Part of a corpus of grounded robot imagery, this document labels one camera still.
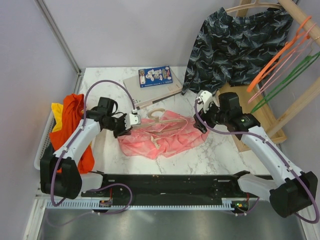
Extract blue booklet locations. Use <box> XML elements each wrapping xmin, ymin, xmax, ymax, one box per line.
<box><xmin>138</xmin><ymin>65</ymin><xmax>173</xmax><ymax>88</ymax></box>

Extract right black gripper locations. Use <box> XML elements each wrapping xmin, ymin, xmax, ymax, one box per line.
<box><xmin>193</xmin><ymin>99</ymin><xmax>229</xmax><ymax>134</ymax></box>

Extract green plastic hanger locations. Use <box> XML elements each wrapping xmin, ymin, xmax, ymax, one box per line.
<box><xmin>250</xmin><ymin>52</ymin><xmax>320</xmax><ymax>114</ymax></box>

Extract grey book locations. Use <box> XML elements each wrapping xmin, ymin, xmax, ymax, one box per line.
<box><xmin>123</xmin><ymin>74</ymin><xmax>182</xmax><ymax>109</ymax></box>

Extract white slotted cable duct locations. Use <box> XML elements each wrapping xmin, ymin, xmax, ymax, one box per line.
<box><xmin>46</xmin><ymin>199</ymin><xmax>235</xmax><ymax>211</ymax></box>

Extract wooden hanger rack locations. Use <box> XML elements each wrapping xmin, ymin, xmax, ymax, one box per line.
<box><xmin>216</xmin><ymin>0</ymin><xmax>320</xmax><ymax>144</ymax></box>

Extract beige plastic hanger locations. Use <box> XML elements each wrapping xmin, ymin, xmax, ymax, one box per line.
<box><xmin>133</xmin><ymin>108</ymin><xmax>188</xmax><ymax>129</ymax></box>

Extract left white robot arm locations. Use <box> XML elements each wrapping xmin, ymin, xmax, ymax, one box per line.
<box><xmin>40</xmin><ymin>97</ymin><xmax>141</xmax><ymax>200</ymax></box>

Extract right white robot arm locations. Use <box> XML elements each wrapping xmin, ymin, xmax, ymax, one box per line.
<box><xmin>194</xmin><ymin>90</ymin><xmax>320</xmax><ymax>224</ymax></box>

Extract white laundry basket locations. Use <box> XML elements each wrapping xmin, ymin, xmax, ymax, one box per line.
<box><xmin>33</xmin><ymin>111</ymin><xmax>55</xmax><ymax>171</ymax></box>

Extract dark leaf-print shorts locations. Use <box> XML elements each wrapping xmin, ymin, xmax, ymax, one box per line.
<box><xmin>181</xmin><ymin>8</ymin><xmax>293</xmax><ymax>95</ymax></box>

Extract beige hanger under dark shorts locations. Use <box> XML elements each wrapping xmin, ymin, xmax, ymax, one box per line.
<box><xmin>225</xmin><ymin>0</ymin><xmax>282</xmax><ymax>17</ymax></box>

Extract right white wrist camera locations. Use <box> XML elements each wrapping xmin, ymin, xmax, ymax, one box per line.
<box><xmin>196</xmin><ymin>90</ymin><xmax>215</xmax><ymax>113</ymax></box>

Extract pink patterned shorts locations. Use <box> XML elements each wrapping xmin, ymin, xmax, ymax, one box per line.
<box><xmin>117</xmin><ymin>110</ymin><xmax>209</xmax><ymax>160</ymax></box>

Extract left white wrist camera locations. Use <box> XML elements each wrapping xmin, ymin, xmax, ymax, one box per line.
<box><xmin>126</xmin><ymin>108</ymin><xmax>141</xmax><ymax>127</ymax></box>

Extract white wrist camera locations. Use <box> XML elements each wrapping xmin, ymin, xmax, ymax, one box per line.
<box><xmin>196</xmin><ymin>90</ymin><xmax>215</xmax><ymax>113</ymax></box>
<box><xmin>126</xmin><ymin>108</ymin><xmax>141</xmax><ymax>127</ymax></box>

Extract yellow garment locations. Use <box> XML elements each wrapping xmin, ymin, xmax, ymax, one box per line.
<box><xmin>51</xmin><ymin>103</ymin><xmax>64</xmax><ymax>133</ymax></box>

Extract pink wire hanger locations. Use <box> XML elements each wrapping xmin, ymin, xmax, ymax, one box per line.
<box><xmin>247</xmin><ymin>22</ymin><xmax>318</xmax><ymax>104</ymax></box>

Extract orange plastic hanger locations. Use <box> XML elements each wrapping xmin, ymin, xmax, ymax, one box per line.
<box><xmin>246</xmin><ymin>16</ymin><xmax>312</xmax><ymax>93</ymax></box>

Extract orange garment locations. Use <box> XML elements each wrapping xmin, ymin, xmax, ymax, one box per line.
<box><xmin>49</xmin><ymin>93</ymin><xmax>95</xmax><ymax>174</ymax></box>

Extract aluminium frame post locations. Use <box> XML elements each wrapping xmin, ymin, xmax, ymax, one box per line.
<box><xmin>36</xmin><ymin>0</ymin><xmax>83</xmax><ymax>76</ymax></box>

